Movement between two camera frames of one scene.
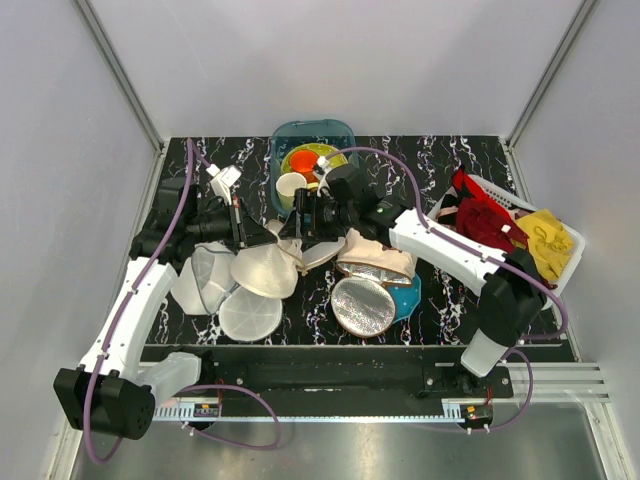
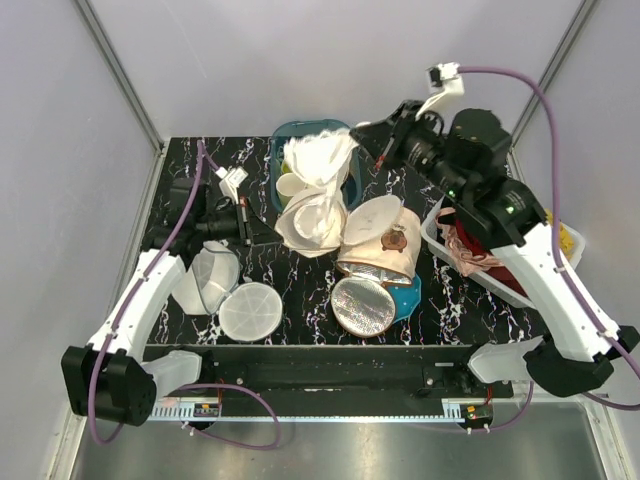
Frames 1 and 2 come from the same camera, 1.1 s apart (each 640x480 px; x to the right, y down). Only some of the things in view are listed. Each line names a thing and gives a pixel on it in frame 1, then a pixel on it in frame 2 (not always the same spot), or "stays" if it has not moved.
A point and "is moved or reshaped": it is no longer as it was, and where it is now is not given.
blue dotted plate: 406,298 stays
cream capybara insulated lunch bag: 363,303 stays
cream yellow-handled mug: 286,185 stays
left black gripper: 252,232 stays
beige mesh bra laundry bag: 270,270 is moved or reshaped
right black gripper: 307,201 -> 377,136
